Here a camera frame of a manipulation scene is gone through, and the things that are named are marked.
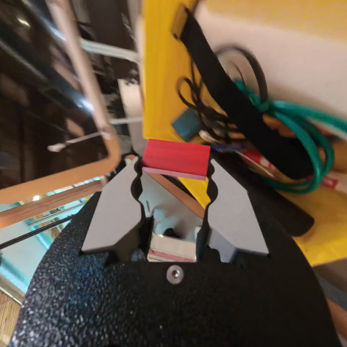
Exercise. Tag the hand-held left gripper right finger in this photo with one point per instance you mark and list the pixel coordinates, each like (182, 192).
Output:
(235, 217)

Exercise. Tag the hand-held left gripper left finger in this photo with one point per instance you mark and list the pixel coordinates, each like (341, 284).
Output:
(111, 217)

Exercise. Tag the red rectangular block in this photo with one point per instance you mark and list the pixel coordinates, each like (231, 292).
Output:
(176, 158)

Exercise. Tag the yellow bin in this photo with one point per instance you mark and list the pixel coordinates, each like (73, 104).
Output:
(162, 67)

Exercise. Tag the red white striped item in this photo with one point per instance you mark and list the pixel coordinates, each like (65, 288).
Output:
(260, 158)

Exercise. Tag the teal block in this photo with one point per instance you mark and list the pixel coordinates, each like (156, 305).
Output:
(187, 124)

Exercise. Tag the wood-framed mirror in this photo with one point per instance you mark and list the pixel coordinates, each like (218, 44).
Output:
(40, 95)

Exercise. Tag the white mirror stand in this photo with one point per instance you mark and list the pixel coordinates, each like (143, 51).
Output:
(108, 51)

